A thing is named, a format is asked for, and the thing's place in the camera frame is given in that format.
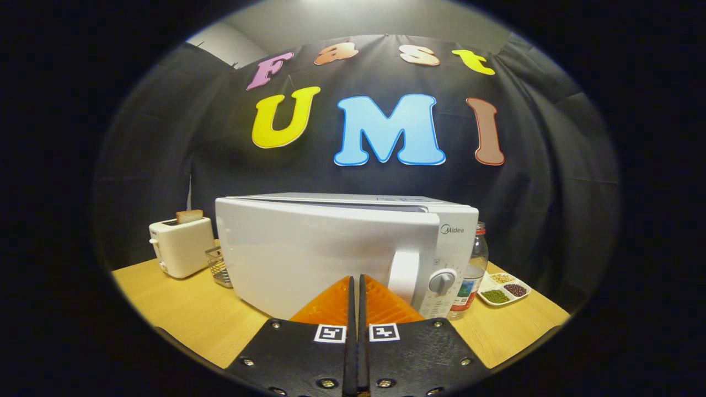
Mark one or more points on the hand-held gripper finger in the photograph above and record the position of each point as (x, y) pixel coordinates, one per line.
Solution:
(351, 331)
(363, 331)

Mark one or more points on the black backdrop cloth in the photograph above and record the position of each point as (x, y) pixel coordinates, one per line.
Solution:
(193, 138)

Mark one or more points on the white divided bean dish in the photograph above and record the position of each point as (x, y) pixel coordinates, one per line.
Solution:
(504, 289)

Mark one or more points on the cream toaster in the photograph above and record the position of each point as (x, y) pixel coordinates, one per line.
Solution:
(185, 248)

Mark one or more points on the clear water bottle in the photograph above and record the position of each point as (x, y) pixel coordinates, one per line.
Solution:
(475, 270)

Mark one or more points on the white microwave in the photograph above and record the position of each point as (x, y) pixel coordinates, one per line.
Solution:
(309, 248)

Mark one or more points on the toast slice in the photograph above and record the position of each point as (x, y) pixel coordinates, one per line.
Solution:
(190, 216)

